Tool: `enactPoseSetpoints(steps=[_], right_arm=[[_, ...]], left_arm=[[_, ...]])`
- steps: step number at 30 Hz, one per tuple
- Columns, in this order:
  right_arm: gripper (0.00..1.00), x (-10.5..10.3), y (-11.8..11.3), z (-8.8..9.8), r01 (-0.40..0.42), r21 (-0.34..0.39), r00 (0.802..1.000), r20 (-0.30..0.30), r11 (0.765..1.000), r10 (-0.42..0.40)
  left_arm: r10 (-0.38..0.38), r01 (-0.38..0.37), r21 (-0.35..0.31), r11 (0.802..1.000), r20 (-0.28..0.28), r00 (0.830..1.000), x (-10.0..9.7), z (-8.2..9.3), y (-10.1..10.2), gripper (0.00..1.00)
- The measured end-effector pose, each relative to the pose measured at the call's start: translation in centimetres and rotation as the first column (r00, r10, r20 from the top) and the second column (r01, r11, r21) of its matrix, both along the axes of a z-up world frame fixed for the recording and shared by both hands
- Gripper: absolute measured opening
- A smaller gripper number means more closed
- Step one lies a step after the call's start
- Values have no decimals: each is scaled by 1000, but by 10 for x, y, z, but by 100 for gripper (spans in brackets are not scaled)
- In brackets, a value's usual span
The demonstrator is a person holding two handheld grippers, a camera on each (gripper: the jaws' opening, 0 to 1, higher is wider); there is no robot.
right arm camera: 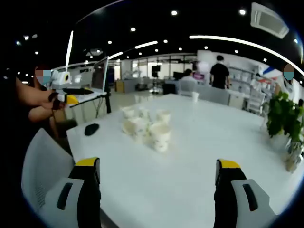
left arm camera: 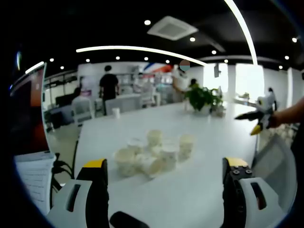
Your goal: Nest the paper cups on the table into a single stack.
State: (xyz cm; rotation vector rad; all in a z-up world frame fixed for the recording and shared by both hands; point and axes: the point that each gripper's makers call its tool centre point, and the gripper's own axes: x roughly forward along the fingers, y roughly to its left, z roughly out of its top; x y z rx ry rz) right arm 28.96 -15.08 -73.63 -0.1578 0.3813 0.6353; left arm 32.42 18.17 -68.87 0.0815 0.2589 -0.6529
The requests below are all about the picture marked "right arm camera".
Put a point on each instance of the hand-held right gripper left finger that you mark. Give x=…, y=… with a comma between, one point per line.
x=88, y=202

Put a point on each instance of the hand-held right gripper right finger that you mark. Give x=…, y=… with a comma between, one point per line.
x=225, y=202

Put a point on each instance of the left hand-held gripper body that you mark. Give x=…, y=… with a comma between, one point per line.
x=58, y=82

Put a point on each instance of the pile of white cups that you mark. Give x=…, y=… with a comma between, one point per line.
x=160, y=136

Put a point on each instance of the white paper cup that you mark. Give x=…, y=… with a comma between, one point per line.
x=195, y=96

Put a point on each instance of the person's left hand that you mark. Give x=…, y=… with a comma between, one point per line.
x=53, y=102

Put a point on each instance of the white side desk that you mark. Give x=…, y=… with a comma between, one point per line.
x=90, y=97

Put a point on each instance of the tilted monitor screen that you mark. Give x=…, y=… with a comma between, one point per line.
x=99, y=76

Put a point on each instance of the curved ceiling light strip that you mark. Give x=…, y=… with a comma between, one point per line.
x=197, y=37
x=69, y=47

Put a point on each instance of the black computer mouse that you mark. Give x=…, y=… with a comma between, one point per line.
x=91, y=129

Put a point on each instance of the white table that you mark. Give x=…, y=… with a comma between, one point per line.
x=190, y=166

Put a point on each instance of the short ceiling light strip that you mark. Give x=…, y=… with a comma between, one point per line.
x=146, y=44
x=115, y=55

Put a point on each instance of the white plastic chair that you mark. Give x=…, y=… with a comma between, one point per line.
x=42, y=161

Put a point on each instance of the small plant pot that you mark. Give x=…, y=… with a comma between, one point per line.
x=292, y=164

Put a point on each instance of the black screen on stand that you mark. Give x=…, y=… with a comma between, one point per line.
x=155, y=69

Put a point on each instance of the green potted plant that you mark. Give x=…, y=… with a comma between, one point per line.
x=282, y=114

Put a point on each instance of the white slatted chair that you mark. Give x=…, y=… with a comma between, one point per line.
x=256, y=101

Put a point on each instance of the grey low partition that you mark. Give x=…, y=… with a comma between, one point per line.
x=213, y=95

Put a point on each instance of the white office chair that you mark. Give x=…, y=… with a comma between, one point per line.
x=186, y=87

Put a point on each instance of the group of ceiling spotlights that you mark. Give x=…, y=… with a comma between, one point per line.
x=174, y=12

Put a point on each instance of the ceiling air conditioner vent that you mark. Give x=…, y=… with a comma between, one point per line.
x=268, y=20

